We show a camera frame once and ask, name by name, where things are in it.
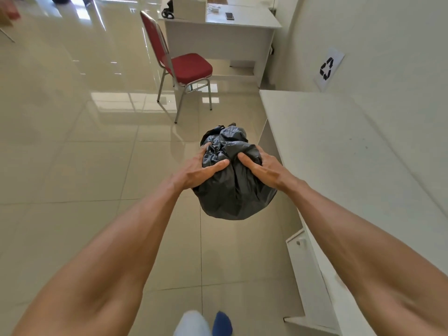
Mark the person's left hand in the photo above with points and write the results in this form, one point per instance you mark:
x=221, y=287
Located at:
x=190, y=174

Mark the person's right hand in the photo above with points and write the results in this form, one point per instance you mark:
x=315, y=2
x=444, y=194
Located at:
x=271, y=173

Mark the person's left thumb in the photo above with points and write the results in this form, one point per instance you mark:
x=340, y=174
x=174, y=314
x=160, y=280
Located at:
x=216, y=167

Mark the person's right thumb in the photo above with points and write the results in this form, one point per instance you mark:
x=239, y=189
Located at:
x=249, y=162

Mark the black plastic garbage bag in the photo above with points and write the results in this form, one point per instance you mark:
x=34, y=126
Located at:
x=232, y=192

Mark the person's right forearm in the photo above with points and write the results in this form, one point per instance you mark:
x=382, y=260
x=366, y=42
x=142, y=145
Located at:
x=353, y=248

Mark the person's left forearm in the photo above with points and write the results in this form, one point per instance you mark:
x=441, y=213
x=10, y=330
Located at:
x=115, y=248

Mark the long white table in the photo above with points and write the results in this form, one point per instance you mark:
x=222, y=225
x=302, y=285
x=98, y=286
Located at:
x=325, y=143

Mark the red padded metal chair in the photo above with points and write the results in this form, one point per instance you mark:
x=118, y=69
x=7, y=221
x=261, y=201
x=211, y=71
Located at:
x=190, y=68

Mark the white paper recycling sign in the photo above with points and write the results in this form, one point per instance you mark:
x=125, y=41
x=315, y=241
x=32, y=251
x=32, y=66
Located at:
x=327, y=69

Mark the white office desk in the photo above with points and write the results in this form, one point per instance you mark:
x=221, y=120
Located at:
x=224, y=36

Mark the black smartphone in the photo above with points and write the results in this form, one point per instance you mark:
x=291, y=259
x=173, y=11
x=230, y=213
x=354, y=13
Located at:
x=229, y=16

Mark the small white papers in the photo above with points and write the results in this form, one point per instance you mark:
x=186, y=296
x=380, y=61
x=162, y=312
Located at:
x=213, y=9

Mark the blue shoe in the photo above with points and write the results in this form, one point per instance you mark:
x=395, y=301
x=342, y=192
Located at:
x=222, y=324

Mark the white trouser leg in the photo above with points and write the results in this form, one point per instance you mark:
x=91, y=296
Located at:
x=192, y=324

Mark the white cardboard box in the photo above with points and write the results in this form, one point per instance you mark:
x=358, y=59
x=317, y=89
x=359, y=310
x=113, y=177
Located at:
x=189, y=9

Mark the black headset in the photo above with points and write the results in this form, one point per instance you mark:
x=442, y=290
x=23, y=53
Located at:
x=167, y=12

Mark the red object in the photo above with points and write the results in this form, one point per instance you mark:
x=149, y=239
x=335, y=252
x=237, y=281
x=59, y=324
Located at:
x=10, y=9

